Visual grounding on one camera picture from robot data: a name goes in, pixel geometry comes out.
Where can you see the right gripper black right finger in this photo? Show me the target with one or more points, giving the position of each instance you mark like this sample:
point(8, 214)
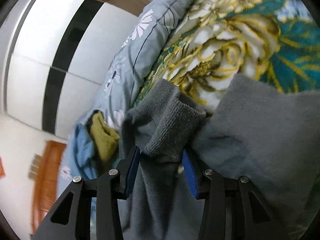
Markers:
point(233, 208)

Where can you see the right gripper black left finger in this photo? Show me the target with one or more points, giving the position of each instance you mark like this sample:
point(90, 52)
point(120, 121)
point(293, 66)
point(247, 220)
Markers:
point(69, 217)

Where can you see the grey hooded sweatshirt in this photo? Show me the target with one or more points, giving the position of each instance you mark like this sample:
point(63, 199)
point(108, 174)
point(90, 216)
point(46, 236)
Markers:
point(257, 132)

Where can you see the orange wooden headboard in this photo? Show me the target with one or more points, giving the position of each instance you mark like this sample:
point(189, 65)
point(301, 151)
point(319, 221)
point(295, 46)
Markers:
point(44, 171)

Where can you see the blue garment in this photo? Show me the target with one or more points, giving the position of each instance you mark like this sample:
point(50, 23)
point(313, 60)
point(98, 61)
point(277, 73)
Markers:
point(82, 155)

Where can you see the olive yellow garment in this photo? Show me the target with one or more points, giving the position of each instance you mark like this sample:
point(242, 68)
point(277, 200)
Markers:
point(105, 138)

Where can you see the grey daisy print duvet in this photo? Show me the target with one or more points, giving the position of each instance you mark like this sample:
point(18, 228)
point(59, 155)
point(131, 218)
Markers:
point(130, 67)

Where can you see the white wardrobe with black stripe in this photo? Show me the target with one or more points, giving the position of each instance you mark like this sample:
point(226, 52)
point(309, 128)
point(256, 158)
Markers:
point(59, 59)

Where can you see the teal floral bed blanket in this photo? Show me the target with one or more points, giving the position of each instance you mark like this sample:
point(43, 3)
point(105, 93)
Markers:
point(275, 42)

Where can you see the red square wall decoration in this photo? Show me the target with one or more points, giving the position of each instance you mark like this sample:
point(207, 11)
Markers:
point(2, 171)

